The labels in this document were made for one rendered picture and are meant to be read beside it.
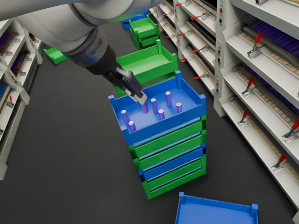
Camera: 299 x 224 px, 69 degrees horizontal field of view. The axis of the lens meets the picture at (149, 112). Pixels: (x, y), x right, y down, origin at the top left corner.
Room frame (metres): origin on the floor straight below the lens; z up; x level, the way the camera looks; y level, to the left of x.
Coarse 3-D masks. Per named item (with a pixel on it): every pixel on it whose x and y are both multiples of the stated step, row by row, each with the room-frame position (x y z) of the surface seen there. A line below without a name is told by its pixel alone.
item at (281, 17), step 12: (240, 0) 0.78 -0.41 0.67; (252, 0) 0.73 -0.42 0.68; (264, 0) 0.68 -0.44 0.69; (276, 0) 0.65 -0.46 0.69; (288, 0) 0.61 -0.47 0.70; (252, 12) 0.72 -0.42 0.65; (264, 12) 0.64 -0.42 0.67; (276, 12) 0.60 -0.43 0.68; (288, 12) 0.57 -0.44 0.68; (276, 24) 0.59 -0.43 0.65; (288, 24) 0.53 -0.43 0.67
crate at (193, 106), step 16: (176, 80) 0.72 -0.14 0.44; (112, 96) 0.66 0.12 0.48; (128, 96) 0.68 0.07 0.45; (160, 96) 0.69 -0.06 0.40; (176, 96) 0.66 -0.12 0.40; (192, 96) 0.62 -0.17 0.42; (128, 112) 0.64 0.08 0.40; (176, 112) 0.57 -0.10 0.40; (192, 112) 0.52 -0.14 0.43; (128, 128) 0.55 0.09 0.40; (144, 128) 0.49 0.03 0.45; (160, 128) 0.50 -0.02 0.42; (128, 144) 0.47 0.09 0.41
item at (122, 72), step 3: (117, 69) 0.45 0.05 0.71; (120, 69) 0.45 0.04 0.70; (120, 72) 0.44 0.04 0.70; (123, 72) 0.44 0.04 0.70; (126, 72) 0.44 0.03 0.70; (123, 75) 0.44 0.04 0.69; (126, 75) 0.43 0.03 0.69; (129, 75) 0.43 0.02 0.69; (123, 78) 0.44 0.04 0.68; (129, 78) 0.43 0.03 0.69
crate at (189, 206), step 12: (180, 192) 0.43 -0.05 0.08; (180, 204) 0.41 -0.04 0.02; (192, 204) 0.40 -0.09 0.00; (204, 204) 0.39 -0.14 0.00; (216, 204) 0.37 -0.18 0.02; (228, 204) 0.35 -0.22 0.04; (240, 204) 0.34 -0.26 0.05; (252, 204) 0.32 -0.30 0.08; (180, 216) 0.37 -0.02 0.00; (192, 216) 0.36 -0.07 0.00; (204, 216) 0.35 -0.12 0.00; (216, 216) 0.33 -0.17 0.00; (228, 216) 0.32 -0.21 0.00; (240, 216) 0.31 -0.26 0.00; (252, 216) 0.30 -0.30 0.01
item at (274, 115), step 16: (240, 64) 0.85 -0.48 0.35; (240, 80) 0.78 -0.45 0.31; (256, 80) 0.71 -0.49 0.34; (240, 96) 0.70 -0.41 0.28; (256, 96) 0.66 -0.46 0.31; (272, 96) 0.60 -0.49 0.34; (256, 112) 0.58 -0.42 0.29; (272, 112) 0.55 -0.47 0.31; (288, 112) 0.50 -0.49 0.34; (272, 128) 0.49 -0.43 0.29; (288, 128) 0.46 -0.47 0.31; (288, 144) 0.40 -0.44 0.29
